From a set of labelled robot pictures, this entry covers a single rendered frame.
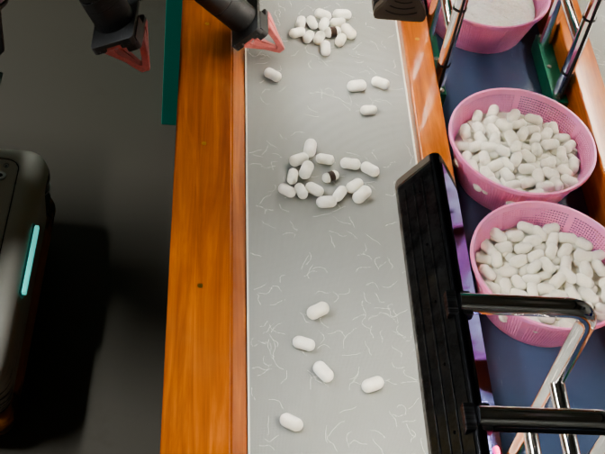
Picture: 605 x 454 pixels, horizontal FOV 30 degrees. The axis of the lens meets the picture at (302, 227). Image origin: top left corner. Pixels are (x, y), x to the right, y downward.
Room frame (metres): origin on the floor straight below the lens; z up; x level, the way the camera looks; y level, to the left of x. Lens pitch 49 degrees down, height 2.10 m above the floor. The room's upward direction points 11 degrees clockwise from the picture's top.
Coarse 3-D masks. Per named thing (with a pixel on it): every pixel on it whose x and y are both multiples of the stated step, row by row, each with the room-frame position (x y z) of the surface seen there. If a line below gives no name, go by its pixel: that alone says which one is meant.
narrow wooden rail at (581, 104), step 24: (552, 0) 1.91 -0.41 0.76; (576, 0) 1.92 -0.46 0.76; (576, 72) 1.69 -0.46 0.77; (576, 96) 1.64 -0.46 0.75; (600, 96) 1.64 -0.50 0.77; (600, 120) 1.57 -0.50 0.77; (600, 144) 1.50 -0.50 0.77; (600, 168) 1.45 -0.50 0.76; (600, 192) 1.41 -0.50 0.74; (600, 216) 1.38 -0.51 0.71
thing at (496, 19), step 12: (480, 0) 1.90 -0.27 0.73; (492, 0) 1.91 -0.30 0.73; (504, 0) 1.92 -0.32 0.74; (516, 0) 1.93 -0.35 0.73; (528, 0) 1.95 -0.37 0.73; (468, 12) 1.85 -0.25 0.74; (480, 12) 1.87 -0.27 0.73; (492, 12) 1.87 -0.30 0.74; (504, 12) 1.88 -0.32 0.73; (516, 12) 1.90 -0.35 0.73; (528, 12) 1.90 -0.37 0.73; (492, 24) 1.83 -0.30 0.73; (504, 24) 1.84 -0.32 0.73; (516, 24) 1.85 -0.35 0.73
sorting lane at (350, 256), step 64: (320, 0) 1.80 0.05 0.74; (256, 64) 1.57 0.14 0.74; (320, 64) 1.61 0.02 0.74; (384, 64) 1.64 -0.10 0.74; (256, 128) 1.41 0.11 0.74; (320, 128) 1.44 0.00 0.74; (384, 128) 1.47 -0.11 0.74; (256, 192) 1.26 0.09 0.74; (384, 192) 1.31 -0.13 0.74; (256, 256) 1.12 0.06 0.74; (320, 256) 1.15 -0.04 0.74; (384, 256) 1.17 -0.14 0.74; (256, 320) 1.00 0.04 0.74; (320, 320) 1.02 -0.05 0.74; (384, 320) 1.04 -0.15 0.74; (256, 384) 0.89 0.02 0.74; (320, 384) 0.91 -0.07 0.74; (384, 384) 0.93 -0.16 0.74; (256, 448) 0.78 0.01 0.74; (320, 448) 0.80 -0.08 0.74; (384, 448) 0.82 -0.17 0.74
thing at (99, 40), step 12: (108, 0) 1.20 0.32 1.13; (120, 0) 1.21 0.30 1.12; (132, 0) 1.26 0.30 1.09; (96, 12) 1.19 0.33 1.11; (108, 12) 1.19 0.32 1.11; (120, 12) 1.20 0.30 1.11; (132, 12) 1.23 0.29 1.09; (96, 24) 1.19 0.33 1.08; (108, 24) 1.19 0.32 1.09; (120, 24) 1.20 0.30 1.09; (132, 24) 1.20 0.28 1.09; (96, 36) 1.19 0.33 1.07; (108, 36) 1.19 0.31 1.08; (120, 36) 1.18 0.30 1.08; (132, 36) 1.18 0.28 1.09; (96, 48) 1.17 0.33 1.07
